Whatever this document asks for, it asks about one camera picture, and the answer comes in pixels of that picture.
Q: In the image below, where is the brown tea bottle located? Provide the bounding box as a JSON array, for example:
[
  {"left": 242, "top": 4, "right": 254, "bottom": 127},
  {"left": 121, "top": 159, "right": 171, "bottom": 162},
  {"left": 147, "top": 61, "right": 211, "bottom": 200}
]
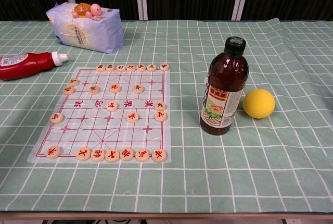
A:
[{"left": 199, "top": 36, "right": 250, "bottom": 136}]

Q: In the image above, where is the translucent xiangqi board mat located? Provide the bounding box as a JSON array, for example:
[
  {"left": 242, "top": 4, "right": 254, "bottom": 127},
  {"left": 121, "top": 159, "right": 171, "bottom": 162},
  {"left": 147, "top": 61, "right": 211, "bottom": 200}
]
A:
[{"left": 27, "top": 66, "right": 173, "bottom": 164}]

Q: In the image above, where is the pale blue tissue pack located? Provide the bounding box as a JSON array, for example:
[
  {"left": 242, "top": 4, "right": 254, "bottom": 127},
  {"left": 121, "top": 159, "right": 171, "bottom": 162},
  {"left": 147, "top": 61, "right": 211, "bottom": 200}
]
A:
[{"left": 46, "top": 2, "right": 124, "bottom": 54}]

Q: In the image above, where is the red ketchup squeeze bottle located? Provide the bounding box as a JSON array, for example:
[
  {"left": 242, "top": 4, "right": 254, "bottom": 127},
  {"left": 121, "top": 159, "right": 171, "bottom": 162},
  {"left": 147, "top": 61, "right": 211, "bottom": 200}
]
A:
[{"left": 0, "top": 51, "right": 69, "bottom": 81}]

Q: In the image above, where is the green checked tablecloth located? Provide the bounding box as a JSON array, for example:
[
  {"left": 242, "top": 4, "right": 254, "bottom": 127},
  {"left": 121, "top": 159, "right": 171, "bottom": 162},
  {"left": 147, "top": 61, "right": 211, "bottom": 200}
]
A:
[{"left": 0, "top": 18, "right": 333, "bottom": 213}]

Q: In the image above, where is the yellow foam ball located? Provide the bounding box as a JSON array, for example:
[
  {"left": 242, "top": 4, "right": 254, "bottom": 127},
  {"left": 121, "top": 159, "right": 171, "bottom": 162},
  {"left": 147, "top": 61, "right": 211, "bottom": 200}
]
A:
[{"left": 242, "top": 89, "right": 276, "bottom": 119}]

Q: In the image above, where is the orange pink turtle toy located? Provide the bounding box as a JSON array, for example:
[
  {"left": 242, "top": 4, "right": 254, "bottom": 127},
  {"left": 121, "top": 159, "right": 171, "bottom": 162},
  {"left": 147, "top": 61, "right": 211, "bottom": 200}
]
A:
[{"left": 71, "top": 2, "right": 102, "bottom": 19}]

